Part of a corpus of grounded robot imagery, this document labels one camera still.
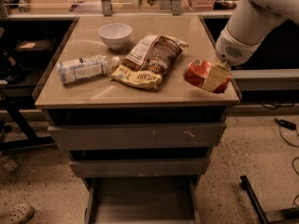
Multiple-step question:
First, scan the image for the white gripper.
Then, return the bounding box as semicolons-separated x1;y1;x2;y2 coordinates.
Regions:
202;28;259;92

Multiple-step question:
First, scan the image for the grey middle drawer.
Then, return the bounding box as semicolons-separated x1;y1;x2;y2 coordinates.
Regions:
69;158;209;178

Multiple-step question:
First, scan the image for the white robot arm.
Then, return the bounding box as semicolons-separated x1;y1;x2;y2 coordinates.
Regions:
201;0;299;93

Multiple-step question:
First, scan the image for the brown yellow chip bag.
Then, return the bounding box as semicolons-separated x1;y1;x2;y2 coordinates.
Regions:
110;35;188;90

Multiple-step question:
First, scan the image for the black table frame leg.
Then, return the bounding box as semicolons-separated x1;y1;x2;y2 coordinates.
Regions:
0;96;54;151

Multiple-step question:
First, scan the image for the black metal stand leg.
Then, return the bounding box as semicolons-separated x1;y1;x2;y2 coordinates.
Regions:
239;175;299;224

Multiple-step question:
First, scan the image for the white perforated clog shoe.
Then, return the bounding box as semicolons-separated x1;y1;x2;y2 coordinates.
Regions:
0;203;35;224

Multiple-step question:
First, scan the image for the black box on shelf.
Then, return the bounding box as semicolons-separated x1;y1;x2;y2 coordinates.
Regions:
14;39;54;58

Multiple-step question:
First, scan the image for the open grey bottom drawer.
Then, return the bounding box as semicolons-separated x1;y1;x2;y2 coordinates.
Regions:
84;176;201;224

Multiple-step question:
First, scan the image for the grey drawer cabinet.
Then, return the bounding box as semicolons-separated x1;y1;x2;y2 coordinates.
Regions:
32;14;242;224

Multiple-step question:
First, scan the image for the white ceramic bowl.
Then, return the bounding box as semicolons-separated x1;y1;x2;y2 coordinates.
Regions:
98;23;133;50

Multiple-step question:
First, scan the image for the clear plastic water bottle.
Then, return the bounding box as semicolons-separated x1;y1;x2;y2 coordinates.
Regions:
56;54;121;85

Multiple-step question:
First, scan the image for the black power adapter with cable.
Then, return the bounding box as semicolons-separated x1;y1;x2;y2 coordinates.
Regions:
274;118;299;147

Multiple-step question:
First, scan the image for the grey top drawer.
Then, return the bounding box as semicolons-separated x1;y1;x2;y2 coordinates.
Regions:
49;122;226;150

